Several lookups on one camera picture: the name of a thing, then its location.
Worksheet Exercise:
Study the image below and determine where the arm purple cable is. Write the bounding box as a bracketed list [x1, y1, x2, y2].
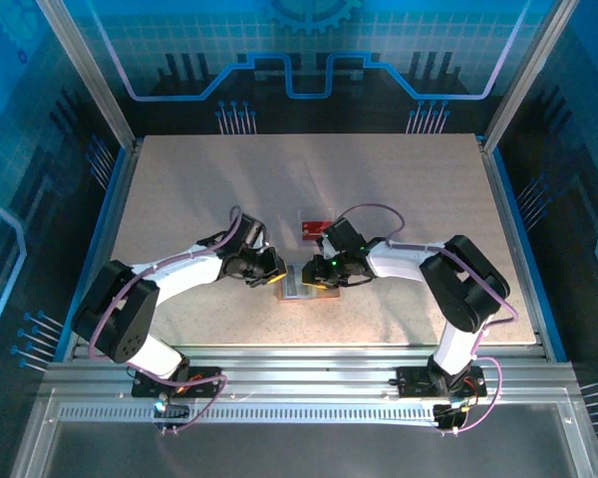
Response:
[336, 202, 520, 435]
[88, 206, 229, 435]

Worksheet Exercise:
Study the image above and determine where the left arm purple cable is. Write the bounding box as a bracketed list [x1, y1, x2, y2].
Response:
[88, 206, 229, 435]

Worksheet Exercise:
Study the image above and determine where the aluminium rail platform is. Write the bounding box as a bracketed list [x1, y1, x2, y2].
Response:
[9, 343, 598, 478]

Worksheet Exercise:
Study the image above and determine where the red black small box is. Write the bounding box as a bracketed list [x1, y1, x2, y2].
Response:
[301, 220, 333, 242]

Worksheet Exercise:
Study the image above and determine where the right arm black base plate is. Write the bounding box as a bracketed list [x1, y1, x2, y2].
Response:
[395, 365, 488, 399]

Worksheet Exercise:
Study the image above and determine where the aluminium frame post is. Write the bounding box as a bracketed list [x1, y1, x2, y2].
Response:
[33, 0, 141, 150]
[480, 0, 582, 150]

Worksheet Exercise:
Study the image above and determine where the slotted grey cable duct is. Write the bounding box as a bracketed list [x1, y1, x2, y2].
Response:
[58, 403, 443, 424]

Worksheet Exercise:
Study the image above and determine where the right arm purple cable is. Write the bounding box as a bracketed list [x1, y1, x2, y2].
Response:
[336, 202, 520, 435]

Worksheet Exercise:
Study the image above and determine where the aluminium side rail blue strip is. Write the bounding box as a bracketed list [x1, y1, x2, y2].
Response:
[479, 134, 569, 362]
[54, 137, 146, 362]

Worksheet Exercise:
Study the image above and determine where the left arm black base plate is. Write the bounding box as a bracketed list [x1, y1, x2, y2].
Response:
[131, 365, 224, 399]

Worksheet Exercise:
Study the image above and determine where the black cable connector block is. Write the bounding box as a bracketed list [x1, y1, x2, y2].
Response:
[432, 401, 468, 430]
[151, 395, 190, 420]

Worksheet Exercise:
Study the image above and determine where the brown leather card holder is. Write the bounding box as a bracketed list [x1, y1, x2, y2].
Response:
[273, 263, 344, 303]

